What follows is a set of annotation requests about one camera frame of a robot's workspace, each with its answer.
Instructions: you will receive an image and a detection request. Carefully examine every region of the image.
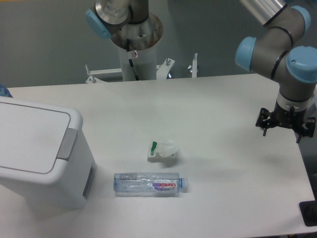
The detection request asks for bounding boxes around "white metal base bracket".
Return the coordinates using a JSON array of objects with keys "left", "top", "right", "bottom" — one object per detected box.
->
[{"left": 85, "top": 52, "right": 200, "bottom": 84}]

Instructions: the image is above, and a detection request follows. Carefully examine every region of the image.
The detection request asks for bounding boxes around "black device at table edge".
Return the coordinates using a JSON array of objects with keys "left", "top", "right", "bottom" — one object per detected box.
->
[{"left": 299, "top": 200, "right": 317, "bottom": 227}]

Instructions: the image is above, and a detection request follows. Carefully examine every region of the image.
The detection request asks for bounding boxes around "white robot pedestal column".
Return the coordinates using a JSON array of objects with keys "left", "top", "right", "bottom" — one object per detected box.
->
[{"left": 110, "top": 13, "right": 163, "bottom": 68}]

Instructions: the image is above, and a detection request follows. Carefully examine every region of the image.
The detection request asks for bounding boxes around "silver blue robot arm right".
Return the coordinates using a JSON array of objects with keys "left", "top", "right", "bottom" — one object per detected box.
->
[{"left": 235, "top": 0, "right": 317, "bottom": 142}]

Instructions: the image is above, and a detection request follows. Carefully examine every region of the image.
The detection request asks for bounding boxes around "crumpled white paper cup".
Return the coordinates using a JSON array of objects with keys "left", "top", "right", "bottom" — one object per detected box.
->
[{"left": 147, "top": 140, "right": 180, "bottom": 162}]

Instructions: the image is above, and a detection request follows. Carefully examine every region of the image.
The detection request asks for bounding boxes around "grey trash can push button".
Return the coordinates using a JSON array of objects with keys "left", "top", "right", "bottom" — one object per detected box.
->
[{"left": 56, "top": 128, "right": 78, "bottom": 160}]

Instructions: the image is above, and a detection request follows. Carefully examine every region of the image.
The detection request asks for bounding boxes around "crushed clear plastic water bottle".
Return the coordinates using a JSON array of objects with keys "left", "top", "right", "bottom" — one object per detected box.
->
[{"left": 113, "top": 173, "right": 188, "bottom": 194}]

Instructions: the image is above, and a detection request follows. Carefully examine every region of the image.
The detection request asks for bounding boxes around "white plastic trash can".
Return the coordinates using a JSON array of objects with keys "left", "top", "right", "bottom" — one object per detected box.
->
[{"left": 0, "top": 97, "right": 97, "bottom": 208}]

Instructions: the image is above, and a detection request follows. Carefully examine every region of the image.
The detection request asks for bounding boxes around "silver blue robot arm rear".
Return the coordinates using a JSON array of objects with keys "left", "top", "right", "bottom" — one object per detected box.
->
[{"left": 85, "top": 0, "right": 151, "bottom": 39}]

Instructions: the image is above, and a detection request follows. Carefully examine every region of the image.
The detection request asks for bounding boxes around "black cable on pedestal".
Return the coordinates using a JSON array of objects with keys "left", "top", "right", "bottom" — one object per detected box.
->
[{"left": 126, "top": 38, "right": 139, "bottom": 81}]

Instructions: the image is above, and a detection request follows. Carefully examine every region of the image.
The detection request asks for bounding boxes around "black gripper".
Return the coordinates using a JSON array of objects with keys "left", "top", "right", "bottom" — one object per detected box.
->
[{"left": 255, "top": 102, "right": 316, "bottom": 143}]

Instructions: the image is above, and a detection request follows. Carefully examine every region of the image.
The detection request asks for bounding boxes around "blue object at left edge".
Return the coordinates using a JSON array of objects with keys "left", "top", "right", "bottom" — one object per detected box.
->
[{"left": 0, "top": 85, "right": 13, "bottom": 98}]

